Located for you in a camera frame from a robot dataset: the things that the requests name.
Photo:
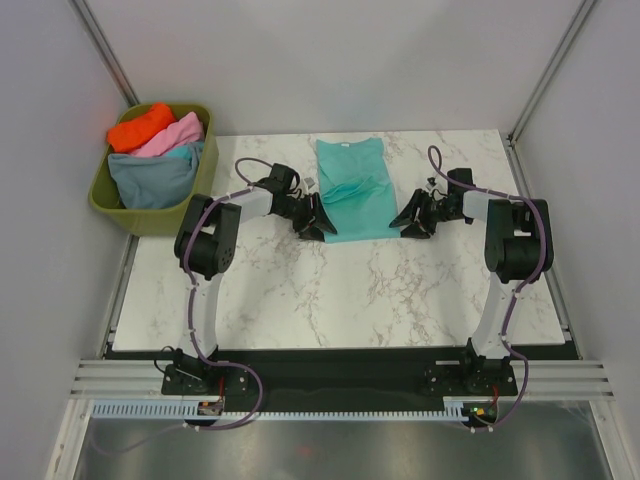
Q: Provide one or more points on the white slotted cable duct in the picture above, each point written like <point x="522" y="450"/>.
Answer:
<point x="192" y="410"/>

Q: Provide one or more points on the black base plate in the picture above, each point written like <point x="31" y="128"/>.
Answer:
<point x="324" y="380"/>

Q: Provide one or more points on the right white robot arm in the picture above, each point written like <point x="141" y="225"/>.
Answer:
<point x="518" y="249"/>

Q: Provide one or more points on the teal t shirt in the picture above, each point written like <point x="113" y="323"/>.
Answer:
<point x="356" y="190"/>

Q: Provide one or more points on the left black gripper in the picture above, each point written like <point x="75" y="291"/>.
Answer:
<point x="316" y="216"/>

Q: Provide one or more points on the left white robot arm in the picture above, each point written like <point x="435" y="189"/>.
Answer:
<point x="205" y="247"/>

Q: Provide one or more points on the pink t shirt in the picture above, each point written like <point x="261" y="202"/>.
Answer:
<point x="186" y="130"/>

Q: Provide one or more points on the aluminium extrusion rail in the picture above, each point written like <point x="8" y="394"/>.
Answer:
<point x="116" y="379"/>

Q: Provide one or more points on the light blue t shirt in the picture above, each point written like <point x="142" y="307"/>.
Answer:
<point x="190" y="152"/>

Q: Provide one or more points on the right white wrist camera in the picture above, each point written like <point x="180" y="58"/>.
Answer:
<point x="431" y="184"/>

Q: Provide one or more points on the grey blue t shirt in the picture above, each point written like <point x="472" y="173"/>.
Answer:
<point x="153" y="182"/>

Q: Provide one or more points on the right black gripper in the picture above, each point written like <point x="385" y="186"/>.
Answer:
<point x="420" y="199"/>

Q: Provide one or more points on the orange t shirt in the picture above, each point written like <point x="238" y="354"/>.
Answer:
<point x="132" y="134"/>

